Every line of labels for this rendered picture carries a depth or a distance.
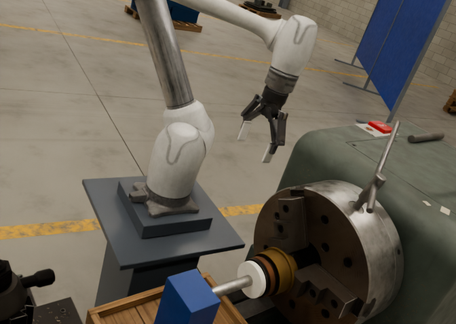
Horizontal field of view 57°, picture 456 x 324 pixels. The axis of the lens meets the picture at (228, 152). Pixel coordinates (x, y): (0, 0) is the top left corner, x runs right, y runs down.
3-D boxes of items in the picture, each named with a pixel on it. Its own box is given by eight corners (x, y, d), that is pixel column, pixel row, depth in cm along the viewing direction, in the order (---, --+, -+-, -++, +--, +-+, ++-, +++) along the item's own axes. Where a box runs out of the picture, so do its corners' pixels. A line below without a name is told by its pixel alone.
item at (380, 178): (352, 223, 83) (386, 182, 77) (342, 217, 83) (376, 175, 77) (353, 217, 85) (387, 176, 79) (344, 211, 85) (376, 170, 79)
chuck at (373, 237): (260, 240, 111) (320, 152, 94) (338, 349, 94) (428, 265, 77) (235, 248, 106) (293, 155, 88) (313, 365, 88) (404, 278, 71)
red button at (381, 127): (376, 126, 131) (379, 120, 130) (392, 135, 127) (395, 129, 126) (366, 126, 127) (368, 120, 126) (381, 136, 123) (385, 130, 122)
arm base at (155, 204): (120, 186, 142) (123, 172, 139) (178, 182, 154) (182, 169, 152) (138, 219, 129) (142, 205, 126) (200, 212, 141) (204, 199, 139)
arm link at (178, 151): (137, 188, 133) (150, 128, 124) (156, 164, 150) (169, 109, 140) (184, 205, 133) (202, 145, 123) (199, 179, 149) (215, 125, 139)
